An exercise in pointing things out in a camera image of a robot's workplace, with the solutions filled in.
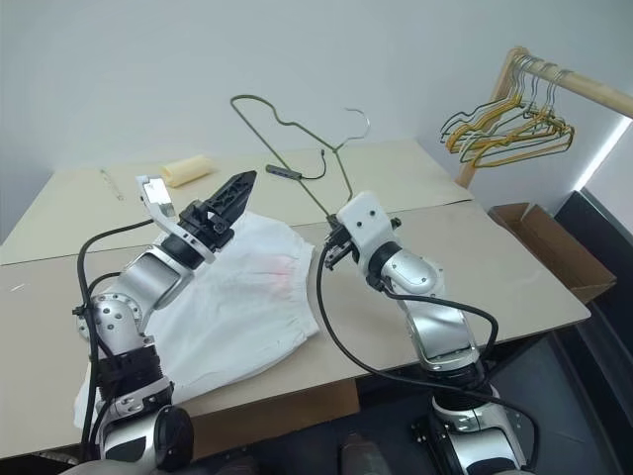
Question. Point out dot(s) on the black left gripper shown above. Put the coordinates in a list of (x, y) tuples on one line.
[(205, 225)]

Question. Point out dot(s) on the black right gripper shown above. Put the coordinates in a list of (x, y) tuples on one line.
[(337, 250)]

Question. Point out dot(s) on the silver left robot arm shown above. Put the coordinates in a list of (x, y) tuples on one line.
[(148, 282)]

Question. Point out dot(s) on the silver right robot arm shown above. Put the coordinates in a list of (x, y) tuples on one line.
[(435, 321)]

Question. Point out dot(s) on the white shorts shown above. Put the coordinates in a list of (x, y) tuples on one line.
[(247, 307)]

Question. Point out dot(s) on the cream foam roll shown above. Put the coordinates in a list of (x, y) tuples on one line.
[(190, 169)]

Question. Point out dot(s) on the thin clear pen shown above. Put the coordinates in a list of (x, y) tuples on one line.
[(112, 184)]

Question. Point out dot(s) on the hangers on wooden rack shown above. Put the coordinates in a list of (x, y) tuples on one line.
[(541, 141)]

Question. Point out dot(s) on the open cardboard box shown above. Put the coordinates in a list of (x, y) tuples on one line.
[(559, 247)]

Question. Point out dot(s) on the black furniture piece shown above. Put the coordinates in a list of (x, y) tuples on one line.
[(601, 232)]

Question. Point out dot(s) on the wooden clothes rack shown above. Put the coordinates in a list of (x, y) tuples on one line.
[(583, 86)]

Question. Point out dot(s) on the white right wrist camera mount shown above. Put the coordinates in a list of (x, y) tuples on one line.
[(363, 218)]

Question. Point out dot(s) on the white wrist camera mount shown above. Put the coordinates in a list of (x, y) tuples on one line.
[(363, 218), (157, 195)]

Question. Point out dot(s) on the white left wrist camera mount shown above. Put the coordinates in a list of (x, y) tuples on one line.
[(157, 195)]

